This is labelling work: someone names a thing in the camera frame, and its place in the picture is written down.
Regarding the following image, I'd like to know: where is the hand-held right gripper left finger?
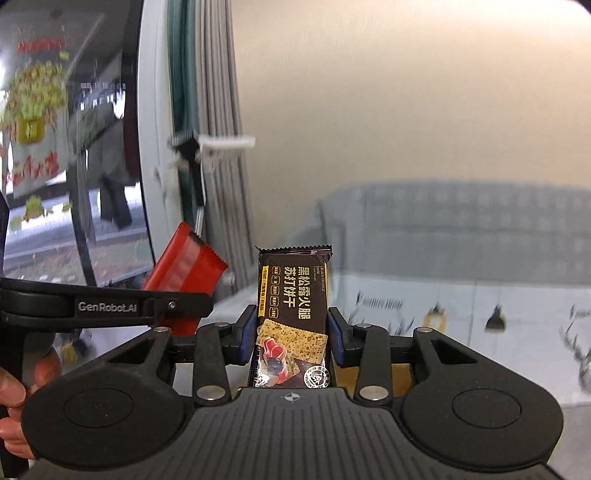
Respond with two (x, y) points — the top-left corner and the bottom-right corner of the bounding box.
(99, 305), (259, 408)

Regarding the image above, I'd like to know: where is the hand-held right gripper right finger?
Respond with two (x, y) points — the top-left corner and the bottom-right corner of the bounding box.
(326, 307), (492, 409)

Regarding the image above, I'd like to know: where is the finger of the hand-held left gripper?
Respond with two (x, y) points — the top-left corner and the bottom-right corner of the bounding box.
(154, 292), (214, 320)

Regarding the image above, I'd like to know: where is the red snack packet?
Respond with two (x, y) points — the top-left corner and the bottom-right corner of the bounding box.
(141, 222), (230, 337)

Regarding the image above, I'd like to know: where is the black cracker packet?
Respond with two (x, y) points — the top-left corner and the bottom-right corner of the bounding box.
(249, 244), (334, 389)

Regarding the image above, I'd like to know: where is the person's left hand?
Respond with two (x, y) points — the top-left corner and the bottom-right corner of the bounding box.
(0, 355), (63, 460)

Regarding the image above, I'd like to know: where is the yellow red printed banner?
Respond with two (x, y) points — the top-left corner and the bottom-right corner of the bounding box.
(0, 14), (107, 204)

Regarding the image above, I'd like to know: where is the grey curtain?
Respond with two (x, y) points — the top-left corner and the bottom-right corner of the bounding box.
(187, 0), (257, 280)

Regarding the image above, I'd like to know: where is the white window frame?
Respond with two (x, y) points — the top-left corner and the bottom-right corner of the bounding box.
(136, 0), (204, 278)

